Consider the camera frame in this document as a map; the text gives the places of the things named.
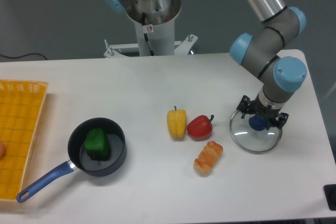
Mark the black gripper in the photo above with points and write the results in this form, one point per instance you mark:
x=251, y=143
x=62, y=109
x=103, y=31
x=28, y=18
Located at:
x=272, y=116

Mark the glass pot lid blue knob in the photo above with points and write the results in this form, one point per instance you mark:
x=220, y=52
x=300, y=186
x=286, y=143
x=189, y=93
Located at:
x=250, y=133

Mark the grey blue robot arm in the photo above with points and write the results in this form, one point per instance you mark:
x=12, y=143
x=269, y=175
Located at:
x=258, y=54

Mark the red bell pepper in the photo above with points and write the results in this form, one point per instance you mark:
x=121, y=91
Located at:
x=200, y=127

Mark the orange shrimp sushi toy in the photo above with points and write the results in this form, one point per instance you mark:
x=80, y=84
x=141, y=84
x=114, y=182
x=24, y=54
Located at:
x=207, y=158

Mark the yellow bell pepper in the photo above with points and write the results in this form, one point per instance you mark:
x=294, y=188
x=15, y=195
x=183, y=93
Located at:
x=176, y=122

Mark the black device at table edge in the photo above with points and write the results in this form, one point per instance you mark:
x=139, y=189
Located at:
x=330, y=194

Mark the green bell pepper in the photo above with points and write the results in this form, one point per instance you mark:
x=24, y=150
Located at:
x=96, y=145

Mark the yellow woven basket tray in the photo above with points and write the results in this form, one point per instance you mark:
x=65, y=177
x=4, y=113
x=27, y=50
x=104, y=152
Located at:
x=22, y=102

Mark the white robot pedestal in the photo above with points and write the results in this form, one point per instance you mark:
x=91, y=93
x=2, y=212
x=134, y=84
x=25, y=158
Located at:
x=154, y=23

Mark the black saucepan blue handle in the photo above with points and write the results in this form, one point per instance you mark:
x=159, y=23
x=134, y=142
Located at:
x=79, y=159

